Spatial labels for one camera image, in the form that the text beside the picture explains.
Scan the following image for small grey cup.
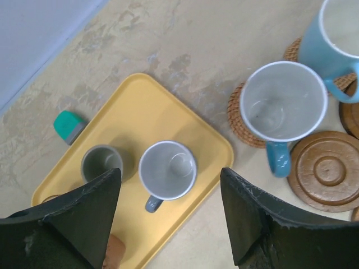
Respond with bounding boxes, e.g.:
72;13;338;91
80;145;123;183

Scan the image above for green whiteboard eraser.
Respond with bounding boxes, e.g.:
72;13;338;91
53;110;86;145

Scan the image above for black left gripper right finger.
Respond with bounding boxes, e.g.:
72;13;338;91
220;168;358;268

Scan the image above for light blue mug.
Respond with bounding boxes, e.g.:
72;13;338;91
298;0;358;104

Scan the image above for plain orange wooden coaster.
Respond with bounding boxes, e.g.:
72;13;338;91
351;207;359;221

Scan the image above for woven rattan coaster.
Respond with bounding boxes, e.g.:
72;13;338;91
283;38;357;92
227;82;265;149

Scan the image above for pink handled mug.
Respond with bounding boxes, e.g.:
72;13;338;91
102;234;126;269

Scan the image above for dark ringed wooden coaster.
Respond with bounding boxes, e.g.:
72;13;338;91
287;131;358;212

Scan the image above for yellow plastic tray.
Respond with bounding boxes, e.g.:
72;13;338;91
31;73;234;268

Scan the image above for small orange cup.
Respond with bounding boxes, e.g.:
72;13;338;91
42;194;59;203

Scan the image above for blue grey mug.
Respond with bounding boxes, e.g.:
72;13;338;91
139;140;197;213

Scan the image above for dark teal floral mug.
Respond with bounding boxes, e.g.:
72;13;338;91
239;61;328;178

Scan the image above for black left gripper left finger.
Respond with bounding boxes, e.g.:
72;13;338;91
1;168;122;268

